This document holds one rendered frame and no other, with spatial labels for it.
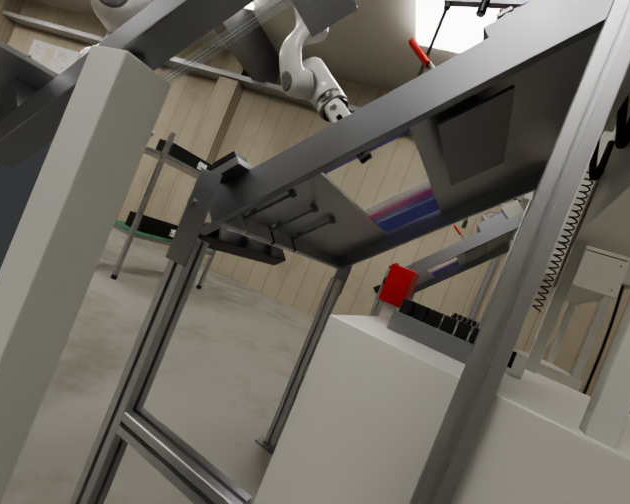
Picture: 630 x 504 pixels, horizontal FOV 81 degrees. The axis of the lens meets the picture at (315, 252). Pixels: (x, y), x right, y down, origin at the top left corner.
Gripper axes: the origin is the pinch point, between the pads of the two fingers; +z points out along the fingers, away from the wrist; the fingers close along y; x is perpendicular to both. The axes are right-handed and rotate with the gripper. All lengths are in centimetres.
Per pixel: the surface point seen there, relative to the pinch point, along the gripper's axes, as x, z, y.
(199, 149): 176, -291, 265
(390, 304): 25, 26, 72
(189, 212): 29.3, 10.6, -36.3
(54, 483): 94, 38, -25
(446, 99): -14.9, 19.0, -31.9
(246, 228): 27.6, 11.1, -21.4
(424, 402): 10, 54, -32
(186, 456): 47, 46, -34
